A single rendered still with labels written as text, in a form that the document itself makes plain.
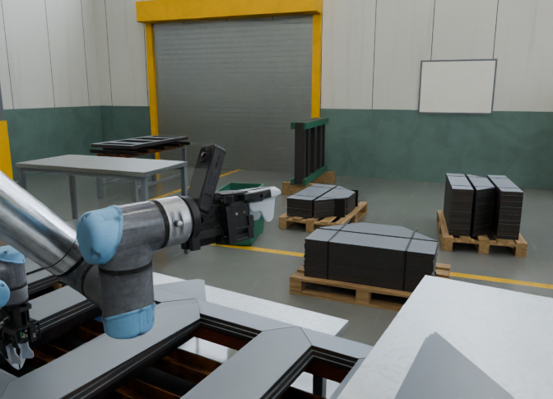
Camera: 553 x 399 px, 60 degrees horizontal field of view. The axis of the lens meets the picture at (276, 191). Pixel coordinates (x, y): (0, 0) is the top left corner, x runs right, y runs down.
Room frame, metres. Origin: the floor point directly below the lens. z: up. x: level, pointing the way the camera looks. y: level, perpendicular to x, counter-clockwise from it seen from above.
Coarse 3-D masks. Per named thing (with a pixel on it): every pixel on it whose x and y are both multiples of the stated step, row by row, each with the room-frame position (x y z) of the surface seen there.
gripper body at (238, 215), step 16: (224, 192) 0.80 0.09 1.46; (240, 192) 0.77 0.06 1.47; (192, 208) 0.71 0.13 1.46; (224, 208) 0.75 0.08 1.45; (240, 208) 0.77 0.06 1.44; (208, 224) 0.75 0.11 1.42; (224, 224) 0.75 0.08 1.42; (240, 224) 0.77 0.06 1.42; (192, 240) 0.71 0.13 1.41; (208, 240) 0.75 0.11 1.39; (224, 240) 0.76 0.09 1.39; (240, 240) 0.76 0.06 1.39
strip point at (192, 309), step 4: (176, 304) 1.65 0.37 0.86; (180, 304) 1.65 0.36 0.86; (184, 304) 1.65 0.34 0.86; (188, 304) 1.65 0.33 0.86; (192, 304) 1.65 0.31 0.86; (196, 304) 1.65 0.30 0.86; (172, 308) 1.63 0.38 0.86; (176, 308) 1.63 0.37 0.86; (180, 308) 1.63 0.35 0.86; (184, 308) 1.63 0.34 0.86; (188, 308) 1.63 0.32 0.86; (192, 308) 1.63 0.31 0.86; (196, 308) 1.63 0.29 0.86; (184, 312) 1.59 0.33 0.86; (188, 312) 1.59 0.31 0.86; (192, 312) 1.59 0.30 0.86; (196, 312) 1.59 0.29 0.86; (196, 316) 1.56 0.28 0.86
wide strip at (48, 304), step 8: (64, 288) 1.81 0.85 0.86; (40, 296) 1.73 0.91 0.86; (48, 296) 1.73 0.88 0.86; (56, 296) 1.73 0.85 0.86; (64, 296) 1.73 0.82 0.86; (72, 296) 1.73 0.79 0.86; (80, 296) 1.73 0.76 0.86; (32, 304) 1.66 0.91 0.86; (40, 304) 1.66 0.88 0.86; (48, 304) 1.66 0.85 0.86; (56, 304) 1.66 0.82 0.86; (64, 304) 1.66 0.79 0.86; (72, 304) 1.66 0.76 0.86; (32, 312) 1.59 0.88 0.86; (40, 312) 1.59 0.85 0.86; (48, 312) 1.59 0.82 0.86; (56, 312) 1.59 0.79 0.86
